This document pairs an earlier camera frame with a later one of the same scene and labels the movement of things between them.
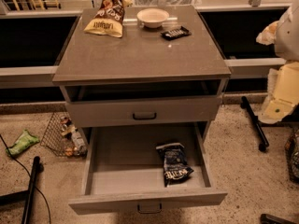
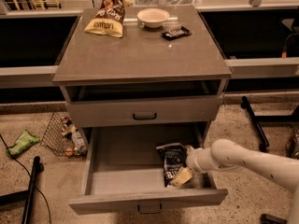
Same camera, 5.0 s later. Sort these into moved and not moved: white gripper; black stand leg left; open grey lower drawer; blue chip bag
Moved: white gripper
Not moved: open grey lower drawer; blue chip bag; black stand leg left
